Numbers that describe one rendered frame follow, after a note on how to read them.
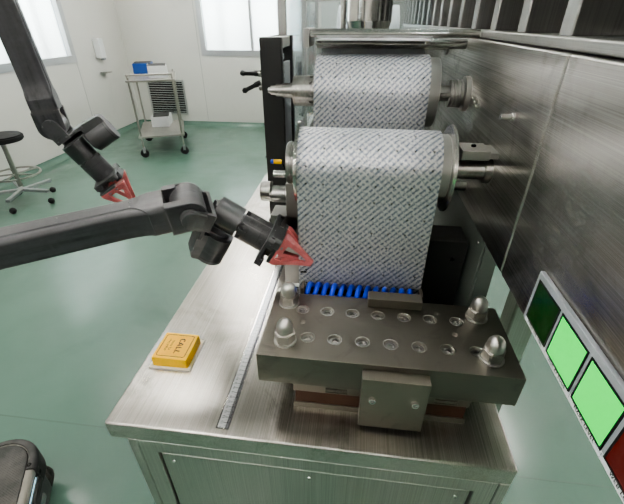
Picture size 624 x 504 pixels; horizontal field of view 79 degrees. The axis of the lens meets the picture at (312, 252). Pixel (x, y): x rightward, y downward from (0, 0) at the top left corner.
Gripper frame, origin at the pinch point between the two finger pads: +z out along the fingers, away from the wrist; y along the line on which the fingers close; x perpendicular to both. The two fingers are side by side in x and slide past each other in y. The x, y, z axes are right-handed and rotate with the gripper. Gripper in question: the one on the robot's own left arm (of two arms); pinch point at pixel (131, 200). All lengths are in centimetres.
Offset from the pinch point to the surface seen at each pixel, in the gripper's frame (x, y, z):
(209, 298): -5.4, -32.1, 20.0
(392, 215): -47, -58, 11
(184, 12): -89, 558, -10
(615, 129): -60, -85, -5
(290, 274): -25, -42, 21
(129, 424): 10, -61, 12
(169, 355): 2, -50, 13
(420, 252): -48, -61, 19
